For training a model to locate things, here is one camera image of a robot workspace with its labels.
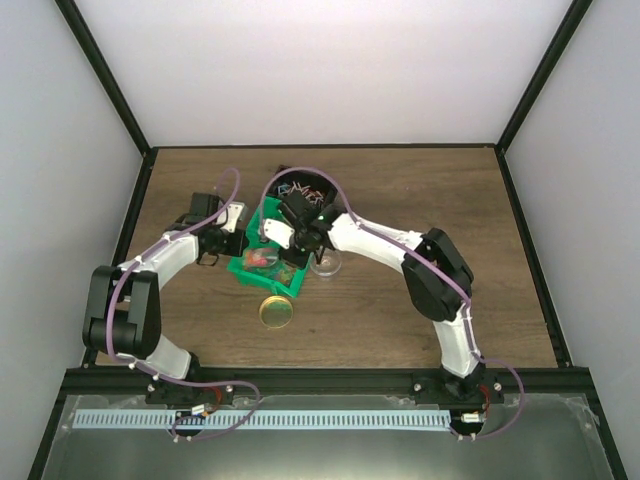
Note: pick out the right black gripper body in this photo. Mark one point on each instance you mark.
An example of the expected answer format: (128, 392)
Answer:
(299, 261)

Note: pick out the black bin candies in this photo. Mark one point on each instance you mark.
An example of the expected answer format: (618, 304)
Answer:
(317, 190)

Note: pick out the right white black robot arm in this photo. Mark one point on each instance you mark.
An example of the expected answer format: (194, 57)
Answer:
(438, 279)

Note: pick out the gold jar lid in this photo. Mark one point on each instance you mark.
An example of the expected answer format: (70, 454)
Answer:
(275, 312)

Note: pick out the green bin gummy candies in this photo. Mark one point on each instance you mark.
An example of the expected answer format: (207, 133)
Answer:
(280, 279)

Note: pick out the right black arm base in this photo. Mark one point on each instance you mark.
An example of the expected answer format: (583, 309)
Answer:
(437, 386)

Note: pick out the light blue slotted cable duct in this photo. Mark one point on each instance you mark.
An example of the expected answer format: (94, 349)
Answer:
(403, 420)

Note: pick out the clear plastic jar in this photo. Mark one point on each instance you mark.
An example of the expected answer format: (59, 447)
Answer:
(326, 264)

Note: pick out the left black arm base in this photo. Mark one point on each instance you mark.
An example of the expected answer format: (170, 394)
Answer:
(168, 393)

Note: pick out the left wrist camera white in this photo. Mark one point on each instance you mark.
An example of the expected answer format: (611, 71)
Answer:
(228, 221)

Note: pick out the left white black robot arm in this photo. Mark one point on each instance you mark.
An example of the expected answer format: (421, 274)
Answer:
(123, 316)

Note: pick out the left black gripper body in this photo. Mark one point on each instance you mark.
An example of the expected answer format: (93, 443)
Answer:
(234, 249)

